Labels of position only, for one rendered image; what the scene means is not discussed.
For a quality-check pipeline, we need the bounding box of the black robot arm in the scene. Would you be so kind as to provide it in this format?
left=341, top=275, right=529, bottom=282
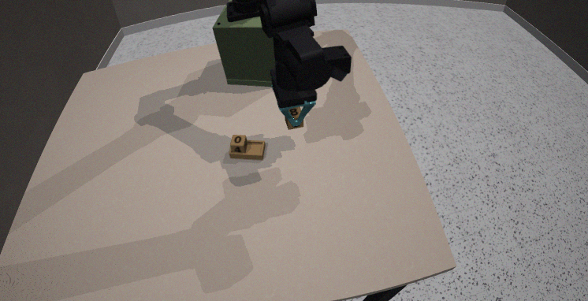
left=227, top=0, right=352, bottom=91

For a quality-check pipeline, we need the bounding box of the tan wooden cube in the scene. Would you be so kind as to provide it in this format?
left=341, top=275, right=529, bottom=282
left=285, top=107, right=303, bottom=130
left=230, top=135, right=247, bottom=154

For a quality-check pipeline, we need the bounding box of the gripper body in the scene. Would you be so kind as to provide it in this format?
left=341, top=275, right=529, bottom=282
left=270, top=60, right=317, bottom=108

